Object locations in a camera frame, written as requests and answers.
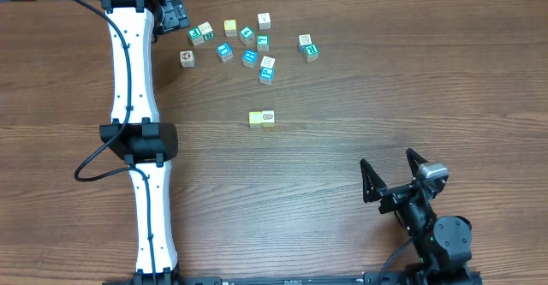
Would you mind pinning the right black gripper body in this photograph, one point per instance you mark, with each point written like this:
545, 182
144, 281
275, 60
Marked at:
396, 198

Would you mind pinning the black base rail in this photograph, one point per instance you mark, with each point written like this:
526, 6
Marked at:
291, 280

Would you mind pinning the white patterned block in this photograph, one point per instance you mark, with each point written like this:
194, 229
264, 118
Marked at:
304, 40
268, 62

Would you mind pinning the white block red symbol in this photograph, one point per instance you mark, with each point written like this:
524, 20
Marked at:
187, 58

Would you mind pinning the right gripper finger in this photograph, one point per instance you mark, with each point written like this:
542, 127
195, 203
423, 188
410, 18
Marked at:
415, 160
373, 185

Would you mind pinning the green number seven block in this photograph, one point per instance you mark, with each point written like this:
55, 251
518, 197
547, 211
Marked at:
263, 43

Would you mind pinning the blue block middle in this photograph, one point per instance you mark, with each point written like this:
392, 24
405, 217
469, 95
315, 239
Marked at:
249, 58

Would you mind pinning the green number four block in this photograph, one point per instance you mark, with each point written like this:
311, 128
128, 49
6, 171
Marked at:
247, 35

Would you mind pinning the white patterned block middle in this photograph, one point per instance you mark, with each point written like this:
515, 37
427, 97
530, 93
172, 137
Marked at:
268, 62

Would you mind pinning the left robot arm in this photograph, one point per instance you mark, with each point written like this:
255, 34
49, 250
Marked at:
135, 132

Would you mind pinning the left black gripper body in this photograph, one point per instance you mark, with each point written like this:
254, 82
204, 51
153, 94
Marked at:
175, 14

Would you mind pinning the blue letter P block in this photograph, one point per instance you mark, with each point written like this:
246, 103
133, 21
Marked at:
266, 75

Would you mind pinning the white block green side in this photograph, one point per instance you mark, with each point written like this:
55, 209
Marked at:
206, 31

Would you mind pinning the white block yellow side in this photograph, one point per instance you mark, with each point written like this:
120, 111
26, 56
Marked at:
268, 118

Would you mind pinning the blue block left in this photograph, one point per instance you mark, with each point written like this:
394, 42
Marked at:
225, 52

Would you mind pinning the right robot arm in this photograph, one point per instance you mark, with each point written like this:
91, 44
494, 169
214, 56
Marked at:
443, 244

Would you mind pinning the yellow top block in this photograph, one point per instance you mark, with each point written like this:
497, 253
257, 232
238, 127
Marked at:
230, 28

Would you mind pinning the green wheelchair symbol block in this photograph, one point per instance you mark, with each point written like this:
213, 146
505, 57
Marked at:
196, 37

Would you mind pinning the white patterned block right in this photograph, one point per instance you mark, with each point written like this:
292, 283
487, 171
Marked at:
304, 40

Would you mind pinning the white block upper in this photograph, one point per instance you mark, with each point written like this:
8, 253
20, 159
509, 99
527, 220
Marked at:
264, 21

